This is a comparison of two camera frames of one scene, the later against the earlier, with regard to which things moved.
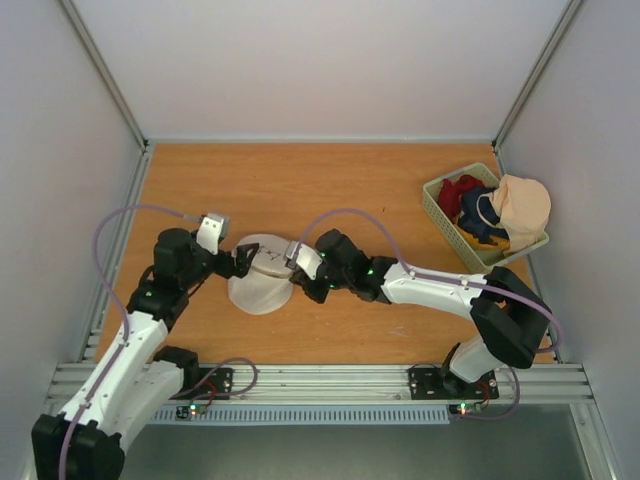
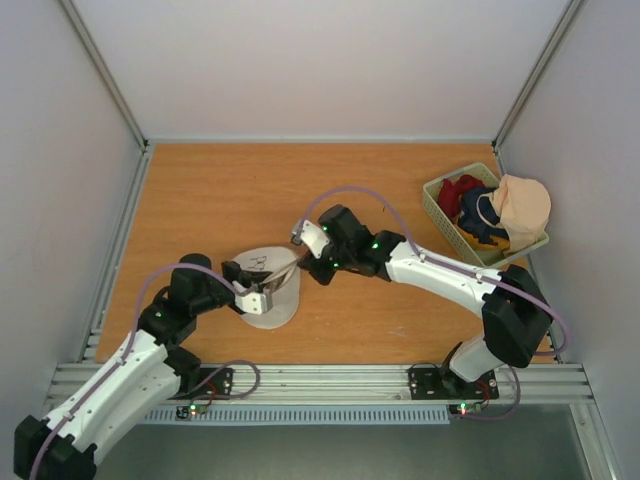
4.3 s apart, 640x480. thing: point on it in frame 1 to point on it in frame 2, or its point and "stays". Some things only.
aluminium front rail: x=549 y=383 stays
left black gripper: x=242 y=264 to x=246 y=279
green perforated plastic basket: x=481 y=258 stays
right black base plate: x=439 y=383 stays
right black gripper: x=304 y=282 to x=310 y=262
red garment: x=449 y=193 stays
